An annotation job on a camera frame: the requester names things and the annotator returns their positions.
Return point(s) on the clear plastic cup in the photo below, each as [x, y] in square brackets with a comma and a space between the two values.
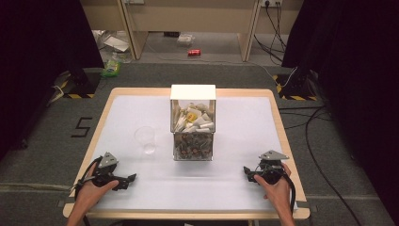
[146, 138]

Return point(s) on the small black box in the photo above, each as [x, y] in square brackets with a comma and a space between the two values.
[171, 34]

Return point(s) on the pile of white packets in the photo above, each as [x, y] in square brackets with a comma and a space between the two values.
[194, 119]

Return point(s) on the green packet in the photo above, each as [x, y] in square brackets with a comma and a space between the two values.
[111, 68]

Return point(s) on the wooden table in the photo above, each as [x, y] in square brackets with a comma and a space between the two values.
[144, 91]

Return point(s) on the person's right hand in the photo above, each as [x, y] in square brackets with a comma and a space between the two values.
[277, 191]

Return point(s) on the black stand base striped tape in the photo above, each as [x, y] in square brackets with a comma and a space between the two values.
[296, 88]
[82, 84]

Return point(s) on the white table mat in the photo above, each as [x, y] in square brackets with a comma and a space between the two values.
[238, 132]

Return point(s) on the red drink can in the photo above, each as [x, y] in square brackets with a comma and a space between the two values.
[194, 52]

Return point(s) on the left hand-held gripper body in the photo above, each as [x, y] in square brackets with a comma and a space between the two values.
[106, 169]

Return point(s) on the white wall socket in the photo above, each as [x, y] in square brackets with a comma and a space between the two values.
[271, 2]

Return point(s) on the pile of dark packets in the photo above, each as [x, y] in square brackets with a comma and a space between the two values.
[193, 147]

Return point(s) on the dark curtain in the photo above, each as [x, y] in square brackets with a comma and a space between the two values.
[357, 78]
[37, 62]

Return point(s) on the crumpled white plastic bag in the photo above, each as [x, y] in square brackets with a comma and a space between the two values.
[113, 42]

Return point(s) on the clear two-tier box white lid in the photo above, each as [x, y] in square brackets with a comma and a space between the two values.
[193, 92]

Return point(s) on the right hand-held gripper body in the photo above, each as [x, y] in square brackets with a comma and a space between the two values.
[271, 166]

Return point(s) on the person's left hand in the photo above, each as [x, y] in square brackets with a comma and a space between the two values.
[91, 193]

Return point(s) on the clear plastic package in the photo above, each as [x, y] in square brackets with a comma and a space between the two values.
[185, 40]

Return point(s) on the beige desk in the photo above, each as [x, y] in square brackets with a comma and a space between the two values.
[188, 15]

